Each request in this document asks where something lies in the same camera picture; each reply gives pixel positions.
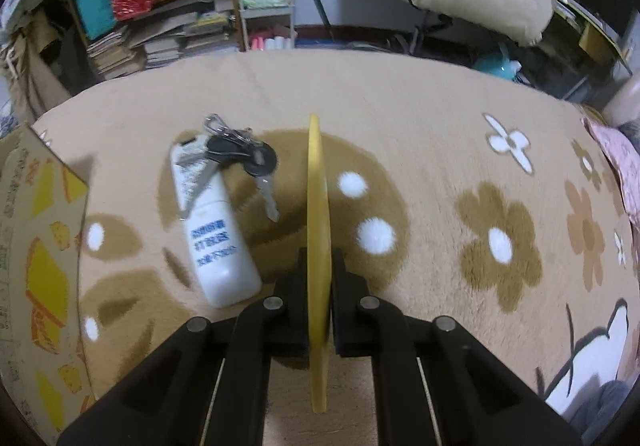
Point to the stack of books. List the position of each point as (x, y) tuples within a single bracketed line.
[(185, 41), (112, 53)]

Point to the white plastic bottle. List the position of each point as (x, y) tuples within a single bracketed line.
[(220, 251)]

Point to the pink printed cloth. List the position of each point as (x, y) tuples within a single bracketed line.
[(617, 161)]

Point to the beige coat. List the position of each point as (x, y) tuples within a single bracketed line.
[(35, 71)]

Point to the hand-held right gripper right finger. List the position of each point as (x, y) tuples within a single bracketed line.
[(346, 308)]

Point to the bunch of keys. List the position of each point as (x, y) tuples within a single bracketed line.
[(257, 160)]

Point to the yellow round disc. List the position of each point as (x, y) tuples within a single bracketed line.
[(319, 226)]

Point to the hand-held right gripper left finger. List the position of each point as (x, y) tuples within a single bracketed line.
[(292, 308)]

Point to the cardboard box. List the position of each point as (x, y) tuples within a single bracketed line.
[(45, 276)]

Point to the teal bag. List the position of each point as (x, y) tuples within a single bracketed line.
[(95, 6)]

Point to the beige patterned rug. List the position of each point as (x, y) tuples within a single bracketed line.
[(425, 151)]

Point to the grey cloth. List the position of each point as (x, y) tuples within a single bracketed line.
[(602, 411)]

